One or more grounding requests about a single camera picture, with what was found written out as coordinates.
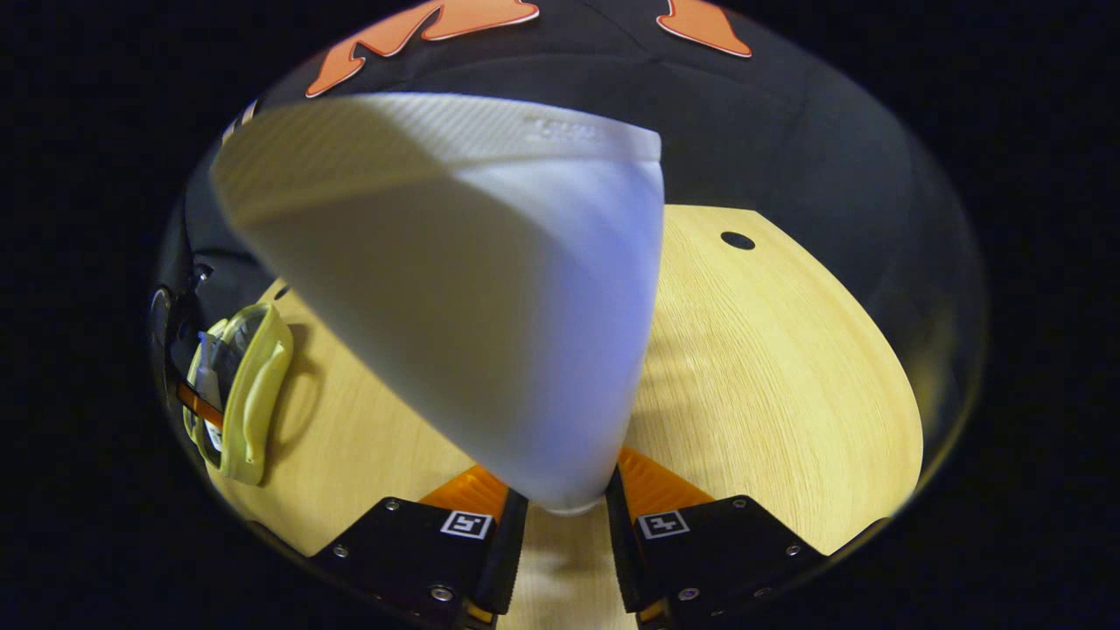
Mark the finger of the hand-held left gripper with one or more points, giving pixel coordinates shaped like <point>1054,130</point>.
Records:
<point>199,404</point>

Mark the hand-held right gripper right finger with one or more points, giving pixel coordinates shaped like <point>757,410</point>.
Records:
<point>717,551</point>

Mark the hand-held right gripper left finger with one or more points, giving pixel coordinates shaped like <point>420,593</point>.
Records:
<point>411,547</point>

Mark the pale yellow suitcase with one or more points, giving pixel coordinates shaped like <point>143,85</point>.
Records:
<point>254,394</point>

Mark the white squeeze tube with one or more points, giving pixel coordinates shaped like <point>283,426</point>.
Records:
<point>481,306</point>

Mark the black backdrop cloth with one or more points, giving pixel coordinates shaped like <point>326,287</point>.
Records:
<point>787,131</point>

